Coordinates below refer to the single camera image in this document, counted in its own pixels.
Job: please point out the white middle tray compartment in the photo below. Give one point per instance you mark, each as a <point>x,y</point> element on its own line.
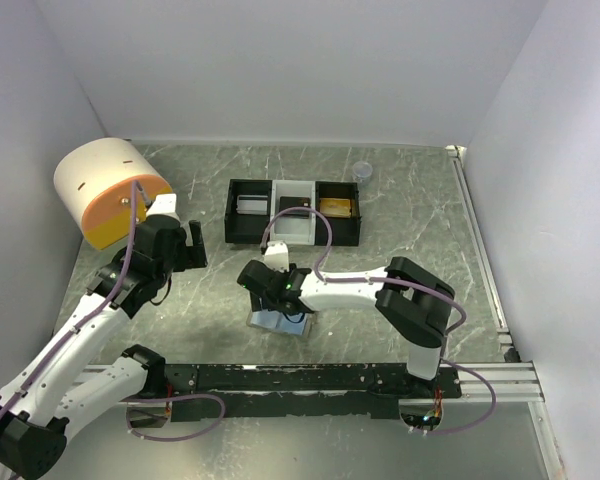
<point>298,227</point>

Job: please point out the black tray compartment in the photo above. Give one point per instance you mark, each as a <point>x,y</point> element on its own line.
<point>345,231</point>
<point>245,229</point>

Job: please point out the black cards stack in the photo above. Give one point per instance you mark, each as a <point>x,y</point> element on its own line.
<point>286,202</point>

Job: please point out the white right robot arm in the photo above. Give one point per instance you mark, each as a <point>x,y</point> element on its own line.
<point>415,302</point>

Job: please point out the black right tray compartment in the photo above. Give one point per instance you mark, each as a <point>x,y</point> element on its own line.
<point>345,231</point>

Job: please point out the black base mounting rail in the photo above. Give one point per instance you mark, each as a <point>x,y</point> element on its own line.
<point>374,390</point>

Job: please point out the black left tray compartment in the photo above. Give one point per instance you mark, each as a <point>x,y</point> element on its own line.
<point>245,229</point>

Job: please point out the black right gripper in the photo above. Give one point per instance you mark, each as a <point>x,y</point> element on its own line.
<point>260,303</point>

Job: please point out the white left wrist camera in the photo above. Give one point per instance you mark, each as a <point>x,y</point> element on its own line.
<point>165,205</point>

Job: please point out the small clear plastic cup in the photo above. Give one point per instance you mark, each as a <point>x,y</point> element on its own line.
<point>362,172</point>

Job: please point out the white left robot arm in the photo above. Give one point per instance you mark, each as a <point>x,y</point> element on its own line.
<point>41,409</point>

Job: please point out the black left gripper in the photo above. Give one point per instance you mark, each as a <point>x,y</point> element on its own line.
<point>190,256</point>

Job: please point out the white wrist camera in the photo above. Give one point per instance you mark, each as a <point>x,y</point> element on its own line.
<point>276,256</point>
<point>165,205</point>

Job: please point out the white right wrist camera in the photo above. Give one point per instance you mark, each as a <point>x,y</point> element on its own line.
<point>276,256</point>

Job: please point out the gold cards stack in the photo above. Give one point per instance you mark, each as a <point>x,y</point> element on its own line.
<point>336,207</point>

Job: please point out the aluminium frame rail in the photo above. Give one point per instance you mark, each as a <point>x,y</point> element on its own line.
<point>512,379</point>

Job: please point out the white orange yellow drawer cabinet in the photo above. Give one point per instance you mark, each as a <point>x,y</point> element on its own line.
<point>97,182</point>

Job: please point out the silver cards stack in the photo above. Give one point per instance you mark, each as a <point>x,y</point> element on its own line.
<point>252,205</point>

